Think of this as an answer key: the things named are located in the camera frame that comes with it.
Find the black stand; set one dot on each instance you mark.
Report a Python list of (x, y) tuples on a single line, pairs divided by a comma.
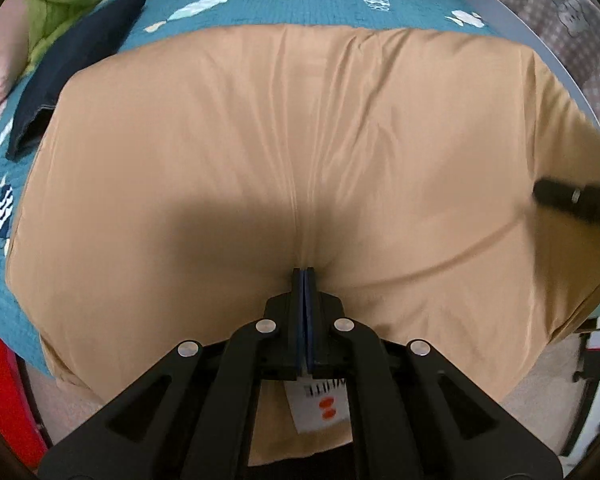
[(592, 360)]

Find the grey checked cushion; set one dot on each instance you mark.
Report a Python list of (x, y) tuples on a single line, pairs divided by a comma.
[(570, 25)]

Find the tan jacket with black lining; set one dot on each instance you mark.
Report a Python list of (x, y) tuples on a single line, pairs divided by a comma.
[(280, 135)]

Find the red object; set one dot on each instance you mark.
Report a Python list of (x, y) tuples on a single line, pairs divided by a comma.
[(7, 395)]

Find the white garment tag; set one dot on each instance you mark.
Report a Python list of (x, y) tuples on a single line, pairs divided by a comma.
[(320, 405)]

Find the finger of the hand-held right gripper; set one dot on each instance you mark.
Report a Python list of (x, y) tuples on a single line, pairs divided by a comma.
[(575, 197)]

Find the navy folded cloth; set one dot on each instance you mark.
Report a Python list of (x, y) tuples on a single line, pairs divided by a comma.
[(70, 55)]

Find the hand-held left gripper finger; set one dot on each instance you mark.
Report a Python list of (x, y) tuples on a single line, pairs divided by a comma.
[(299, 305), (311, 305)]

